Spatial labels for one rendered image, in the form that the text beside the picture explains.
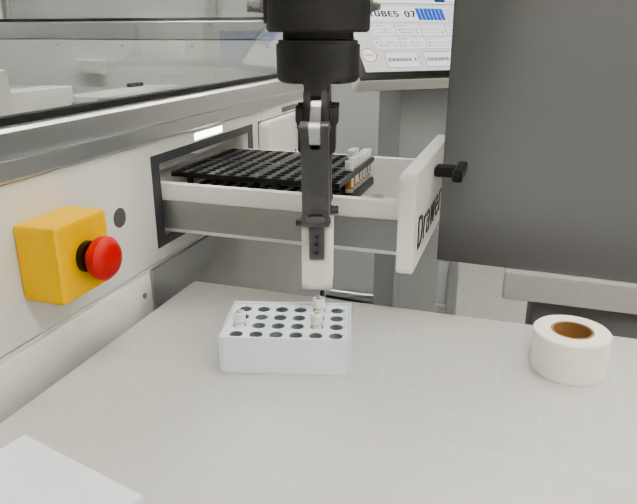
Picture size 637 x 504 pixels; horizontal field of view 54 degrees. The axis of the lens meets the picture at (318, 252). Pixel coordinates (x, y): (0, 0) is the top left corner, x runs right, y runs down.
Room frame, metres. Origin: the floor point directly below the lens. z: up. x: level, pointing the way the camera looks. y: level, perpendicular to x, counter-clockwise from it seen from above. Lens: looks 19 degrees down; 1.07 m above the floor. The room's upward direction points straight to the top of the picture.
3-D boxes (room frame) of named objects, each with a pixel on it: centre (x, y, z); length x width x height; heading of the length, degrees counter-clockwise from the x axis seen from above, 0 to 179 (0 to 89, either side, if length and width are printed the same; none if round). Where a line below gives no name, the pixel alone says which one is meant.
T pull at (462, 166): (0.75, -0.16, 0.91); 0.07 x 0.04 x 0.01; 162
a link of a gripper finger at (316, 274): (0.57, 0.00, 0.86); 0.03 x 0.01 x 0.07; 87
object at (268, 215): (0.83, 0.06, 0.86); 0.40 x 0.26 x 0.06; 72
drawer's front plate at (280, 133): (1.15, 0.04, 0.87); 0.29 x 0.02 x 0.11; 162
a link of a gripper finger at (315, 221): (0.55, 0.00, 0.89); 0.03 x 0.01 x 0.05; 177
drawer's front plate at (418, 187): (0.76, -0.14, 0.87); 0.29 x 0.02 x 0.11; 162
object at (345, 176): (0.79, -0.04, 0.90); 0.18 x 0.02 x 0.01; 162
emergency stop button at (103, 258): (0.52, 0.20, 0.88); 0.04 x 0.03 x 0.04; 162
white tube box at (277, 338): (0.56, 0.03, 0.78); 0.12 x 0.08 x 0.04; 87
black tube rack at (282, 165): (0.82, 0.05, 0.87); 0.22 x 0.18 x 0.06; 72
